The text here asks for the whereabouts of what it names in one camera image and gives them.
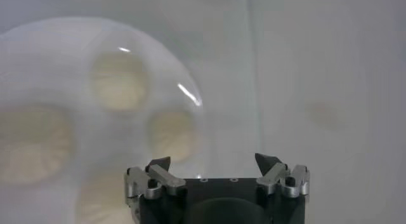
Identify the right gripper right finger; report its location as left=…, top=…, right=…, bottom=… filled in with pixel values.
left=254, top=152, right=311, bottom=199

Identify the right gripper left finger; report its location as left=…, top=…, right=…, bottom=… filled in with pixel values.
left=123, top=155, right=187, bottom=208

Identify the white steamed baozi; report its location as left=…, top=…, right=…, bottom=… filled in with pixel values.
left=148, top=110, right=199, bottom=162
left=91, top=52, right=150, bottom=112
left=0, top=105, right=75, bottom=185
left=75, top=173, right=136, bottom=224

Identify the round white plate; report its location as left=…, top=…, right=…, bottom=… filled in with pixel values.
left=0, top=16, right=206, bottom=224

